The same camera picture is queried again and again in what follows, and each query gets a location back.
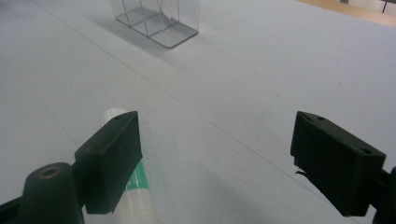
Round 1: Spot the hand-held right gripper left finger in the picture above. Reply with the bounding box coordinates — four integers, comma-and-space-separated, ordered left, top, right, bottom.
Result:
74, 110, 144, 216

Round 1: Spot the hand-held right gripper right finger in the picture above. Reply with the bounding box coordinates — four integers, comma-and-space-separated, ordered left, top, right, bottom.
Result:
290, 110, 388, 217

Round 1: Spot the white tube with green label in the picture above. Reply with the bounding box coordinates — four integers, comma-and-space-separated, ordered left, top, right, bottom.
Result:
100, 107, 162, 224

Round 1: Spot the clear plastic divided organizer box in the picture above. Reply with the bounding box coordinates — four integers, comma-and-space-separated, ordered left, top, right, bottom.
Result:
108, 0, 201, 49

